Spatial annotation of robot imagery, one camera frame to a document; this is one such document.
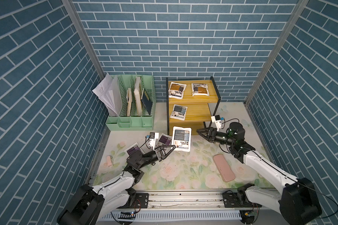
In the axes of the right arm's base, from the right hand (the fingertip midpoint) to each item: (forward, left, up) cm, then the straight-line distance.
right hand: (199, 134), depth 74 cm
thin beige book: (+26, +47, -2) cm, 53 cm away
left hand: (-11, +11, -1) cm, 15 cm away
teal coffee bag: (+19, +12, -5) cm, 23 cm away
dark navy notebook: (+35, +39, -11) cm, 53 cm away
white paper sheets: (+22, +56, +6) cm, 61 cm away
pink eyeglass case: (-9, -19, -26) cm, 34 cm away
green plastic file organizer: (+22, +39, -24) cm, 51 cm away
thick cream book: (+26, +40, +3) cm, 48 cm away
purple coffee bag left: (0, +41, -23) cm, 47 cm away
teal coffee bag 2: (-4, +9, +1) cm, 10 cm away
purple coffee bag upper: (+8, +21, -24) cm, 33 cm away
